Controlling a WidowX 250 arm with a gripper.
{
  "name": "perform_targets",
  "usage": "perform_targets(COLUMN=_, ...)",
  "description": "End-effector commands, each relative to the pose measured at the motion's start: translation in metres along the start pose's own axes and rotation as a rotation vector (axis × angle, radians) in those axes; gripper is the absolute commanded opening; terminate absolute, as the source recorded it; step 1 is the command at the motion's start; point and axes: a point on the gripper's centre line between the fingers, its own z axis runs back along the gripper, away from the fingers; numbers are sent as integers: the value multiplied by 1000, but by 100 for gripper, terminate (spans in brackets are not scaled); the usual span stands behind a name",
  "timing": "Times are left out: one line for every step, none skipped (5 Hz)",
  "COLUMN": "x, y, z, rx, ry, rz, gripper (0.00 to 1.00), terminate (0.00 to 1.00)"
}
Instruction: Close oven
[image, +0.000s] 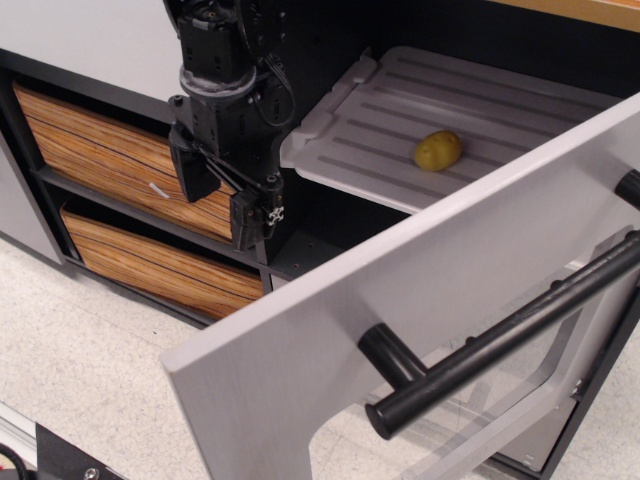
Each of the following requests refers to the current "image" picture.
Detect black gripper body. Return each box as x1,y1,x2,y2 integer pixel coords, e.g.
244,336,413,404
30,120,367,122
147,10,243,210
169,74,288,223

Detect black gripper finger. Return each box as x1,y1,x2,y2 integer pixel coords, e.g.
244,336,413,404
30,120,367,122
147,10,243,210
169,127,221,203
230,192,275,251

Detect grey toy oven door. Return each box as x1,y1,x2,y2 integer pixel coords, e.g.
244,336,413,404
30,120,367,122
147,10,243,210
161,97,639,479

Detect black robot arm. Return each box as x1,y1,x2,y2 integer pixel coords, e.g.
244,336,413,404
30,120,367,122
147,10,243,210
165,1,296,251

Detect grey oven rack tray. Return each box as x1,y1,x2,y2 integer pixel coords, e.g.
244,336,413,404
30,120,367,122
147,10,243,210
280,46,617,214

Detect upper wood-grain storage bin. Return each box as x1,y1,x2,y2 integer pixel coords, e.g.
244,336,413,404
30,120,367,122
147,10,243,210
13,82,231,243

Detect wood-grain storage bin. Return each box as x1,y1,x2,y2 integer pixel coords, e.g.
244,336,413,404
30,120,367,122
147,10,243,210
60,198,264,320
13,82,231,243

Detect lower wood-grain storage bin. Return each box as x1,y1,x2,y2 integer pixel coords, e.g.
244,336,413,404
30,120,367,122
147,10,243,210
60,198,264,320

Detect yellow-green toy potato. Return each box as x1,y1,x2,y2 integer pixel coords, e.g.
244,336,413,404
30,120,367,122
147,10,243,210
413,130,463,172

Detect wooden countertop edge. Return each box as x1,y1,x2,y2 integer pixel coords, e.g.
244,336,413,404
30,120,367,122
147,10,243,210
502,0,639,32

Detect black oven door handle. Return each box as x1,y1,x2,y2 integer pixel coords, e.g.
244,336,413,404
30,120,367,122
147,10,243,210
357,168,640,441

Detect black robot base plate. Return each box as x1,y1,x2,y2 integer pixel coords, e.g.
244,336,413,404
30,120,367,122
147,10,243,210
36,423,123,480

